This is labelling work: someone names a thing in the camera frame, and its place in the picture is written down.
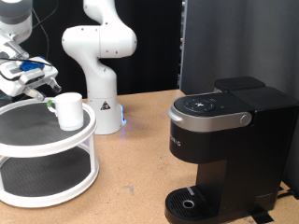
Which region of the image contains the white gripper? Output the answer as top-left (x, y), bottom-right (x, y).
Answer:
top-left (0, 56), bottom-right (63, 103)

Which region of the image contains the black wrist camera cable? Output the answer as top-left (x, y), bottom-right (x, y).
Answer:
top-left (0, 0), bottom-right (60, 82)

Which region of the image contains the white two-tier turntable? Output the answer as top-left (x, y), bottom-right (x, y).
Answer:
top-left (0, 97), bottom-right (100, 208)

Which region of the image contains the white mug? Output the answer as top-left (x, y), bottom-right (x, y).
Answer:
top-left (46, 91), bottom-right (84, 132)

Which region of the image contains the black curtain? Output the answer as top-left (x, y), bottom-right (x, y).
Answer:
top-left (0, 0), bottom-right (183, 101)

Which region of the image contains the metal frame post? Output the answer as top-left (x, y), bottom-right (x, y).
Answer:
top-left (178, 0), bottom-right (189, 91)

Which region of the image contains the black power cord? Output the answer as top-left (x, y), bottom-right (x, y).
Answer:
top-left (275, 187), bottom-right (295, 200)

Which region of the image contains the black Keurig coffee machine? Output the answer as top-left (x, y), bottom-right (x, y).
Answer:
top-left (164, 76), bottom-right (299, 224)

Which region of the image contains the black tape strip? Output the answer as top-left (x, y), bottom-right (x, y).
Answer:
top-left (249, 207), bottom-right (275, 224)

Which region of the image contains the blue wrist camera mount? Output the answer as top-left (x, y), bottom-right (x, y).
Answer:
top-left (18, 60), bottom-right (47, 84)

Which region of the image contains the grey curtain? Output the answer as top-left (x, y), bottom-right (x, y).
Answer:
top-left (180, 0), bottom-right (299, 200)

